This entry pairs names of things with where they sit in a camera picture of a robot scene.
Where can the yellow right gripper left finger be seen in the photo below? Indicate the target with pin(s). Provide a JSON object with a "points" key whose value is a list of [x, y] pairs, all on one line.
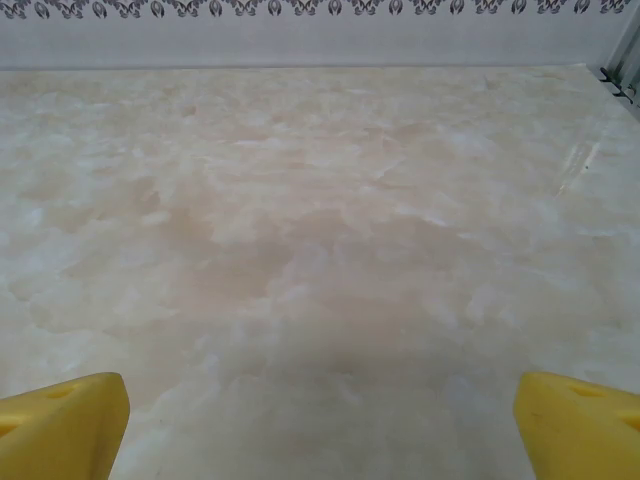
{"points": [[60, 430]]}

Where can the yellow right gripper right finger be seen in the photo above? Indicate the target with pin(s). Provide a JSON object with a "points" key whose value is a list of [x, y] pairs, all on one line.
{"points": [[575, 430]]}

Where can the black clip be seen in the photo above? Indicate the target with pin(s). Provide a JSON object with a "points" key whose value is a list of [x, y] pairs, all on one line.
{"points": [[621, 93], [605, 75]]}

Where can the metal frame rail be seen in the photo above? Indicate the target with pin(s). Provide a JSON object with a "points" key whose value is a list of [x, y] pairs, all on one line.
{"points": [[625, 45]]}

